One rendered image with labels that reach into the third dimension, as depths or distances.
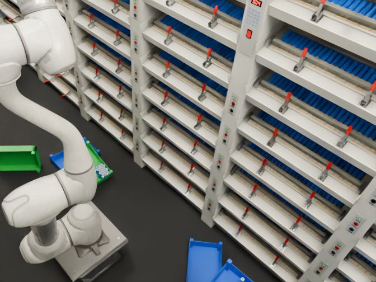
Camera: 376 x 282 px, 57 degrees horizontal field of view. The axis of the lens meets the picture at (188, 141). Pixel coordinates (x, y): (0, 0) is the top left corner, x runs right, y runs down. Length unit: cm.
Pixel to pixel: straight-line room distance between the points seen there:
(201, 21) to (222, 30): 12
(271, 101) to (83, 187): 84
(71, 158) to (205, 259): 128
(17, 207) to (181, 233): 129
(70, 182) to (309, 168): 98
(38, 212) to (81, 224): 58
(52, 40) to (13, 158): 188
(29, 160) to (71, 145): 158
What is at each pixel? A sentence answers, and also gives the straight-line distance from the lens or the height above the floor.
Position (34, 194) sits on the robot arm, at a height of 103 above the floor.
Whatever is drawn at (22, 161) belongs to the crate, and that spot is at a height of 4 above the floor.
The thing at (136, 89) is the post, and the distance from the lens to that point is 219.
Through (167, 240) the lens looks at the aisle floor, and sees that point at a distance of 229.
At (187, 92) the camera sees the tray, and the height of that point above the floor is 91.
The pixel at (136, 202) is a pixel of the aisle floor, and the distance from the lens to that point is 245.
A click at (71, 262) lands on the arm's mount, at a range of 202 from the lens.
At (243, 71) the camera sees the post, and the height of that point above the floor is 120.
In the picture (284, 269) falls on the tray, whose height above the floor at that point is 12.
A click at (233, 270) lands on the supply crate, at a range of 179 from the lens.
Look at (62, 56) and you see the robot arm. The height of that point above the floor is 150.
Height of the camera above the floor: 199
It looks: 44 degrees down
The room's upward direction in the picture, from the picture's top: 7 degrees clockwise
